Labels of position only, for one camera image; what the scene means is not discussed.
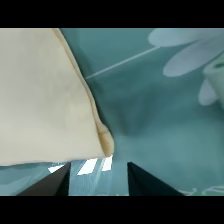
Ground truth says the cream shirt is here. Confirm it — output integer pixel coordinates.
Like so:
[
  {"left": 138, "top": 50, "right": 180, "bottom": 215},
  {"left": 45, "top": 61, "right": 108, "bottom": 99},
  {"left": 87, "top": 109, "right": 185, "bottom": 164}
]
[{"left": 0, "top": 28, "right": 115, "bottom": 167}]

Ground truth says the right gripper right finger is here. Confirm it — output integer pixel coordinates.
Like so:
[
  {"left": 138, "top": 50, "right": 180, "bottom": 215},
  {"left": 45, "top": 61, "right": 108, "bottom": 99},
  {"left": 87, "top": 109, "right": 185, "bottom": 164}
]
[{"left": 127, "top": 161, "right": 185, "bottom": 197}]

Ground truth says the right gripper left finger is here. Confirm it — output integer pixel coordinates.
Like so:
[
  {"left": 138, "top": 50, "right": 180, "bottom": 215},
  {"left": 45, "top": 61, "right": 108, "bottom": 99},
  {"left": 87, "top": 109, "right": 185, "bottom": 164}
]
[{"left": 18, "top": 162, "right": 72, "bottom": 197}]

